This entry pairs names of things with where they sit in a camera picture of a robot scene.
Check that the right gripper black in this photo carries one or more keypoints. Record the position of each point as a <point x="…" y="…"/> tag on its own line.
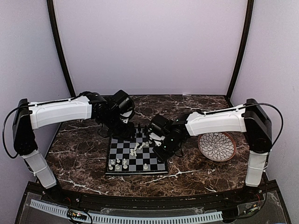
<point x="161" y="156"/>

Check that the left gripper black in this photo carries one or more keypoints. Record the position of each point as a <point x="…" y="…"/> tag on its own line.
<point x="126" y="136"/>

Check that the black grey chessboard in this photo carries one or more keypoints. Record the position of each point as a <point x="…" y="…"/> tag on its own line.
<point x="119" y="149"/>

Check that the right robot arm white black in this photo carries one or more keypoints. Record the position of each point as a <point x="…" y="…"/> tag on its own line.
<point x="249" y="118"/>

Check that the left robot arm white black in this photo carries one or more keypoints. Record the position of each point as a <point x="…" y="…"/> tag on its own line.
<point x="113" y="112"/>

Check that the white lying knight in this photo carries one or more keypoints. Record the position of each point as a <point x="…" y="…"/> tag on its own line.
<point x="133" y="152"/>

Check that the patterned ceramic plate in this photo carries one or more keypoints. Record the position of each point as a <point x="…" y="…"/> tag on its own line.
<point x="217" y="146"/>

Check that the black front table rail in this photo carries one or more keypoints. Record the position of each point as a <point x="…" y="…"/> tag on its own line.
<point x="228" y="200"/>

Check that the left black frame post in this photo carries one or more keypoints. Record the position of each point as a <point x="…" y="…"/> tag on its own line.
<point x="59" y="48"/>

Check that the black frame post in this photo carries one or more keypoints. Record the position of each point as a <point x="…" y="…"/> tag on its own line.
<point x="241" y="50"/>
<point x="59" y="48"/>

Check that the right black frame post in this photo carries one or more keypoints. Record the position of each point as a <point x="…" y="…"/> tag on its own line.
<point x="241" y="50"/>

